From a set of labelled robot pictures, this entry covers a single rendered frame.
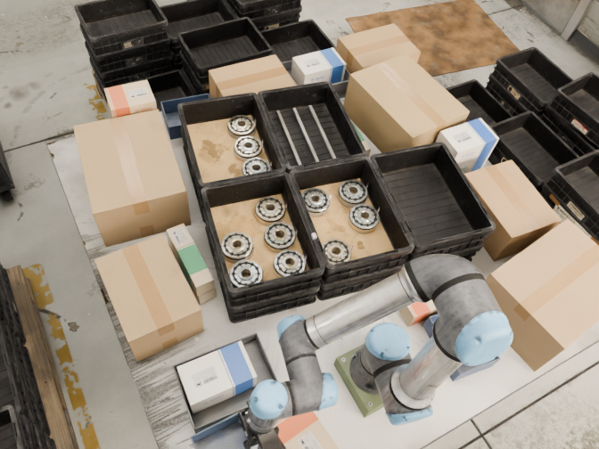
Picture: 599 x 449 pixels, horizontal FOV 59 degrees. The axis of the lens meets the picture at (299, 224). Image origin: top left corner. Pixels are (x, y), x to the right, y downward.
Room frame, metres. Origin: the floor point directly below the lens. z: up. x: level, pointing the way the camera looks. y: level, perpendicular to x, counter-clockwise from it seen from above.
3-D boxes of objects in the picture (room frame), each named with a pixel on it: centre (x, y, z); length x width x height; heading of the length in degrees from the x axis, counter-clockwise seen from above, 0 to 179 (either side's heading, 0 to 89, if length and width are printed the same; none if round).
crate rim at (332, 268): (1.05, -0.15, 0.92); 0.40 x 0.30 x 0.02; 25
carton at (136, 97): (1.41, 0.69, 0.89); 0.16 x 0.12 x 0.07; 121
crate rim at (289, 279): (0.92, 0.12, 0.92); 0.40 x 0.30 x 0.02; 25
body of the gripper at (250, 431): (0.33, 0.02, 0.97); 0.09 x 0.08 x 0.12; 34
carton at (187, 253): (0.85, 0.33, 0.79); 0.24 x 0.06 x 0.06; 37
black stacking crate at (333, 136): (1.41, 0.02, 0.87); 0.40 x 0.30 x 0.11; 25
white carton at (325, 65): (1.88, 0.03, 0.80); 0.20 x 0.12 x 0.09; 124
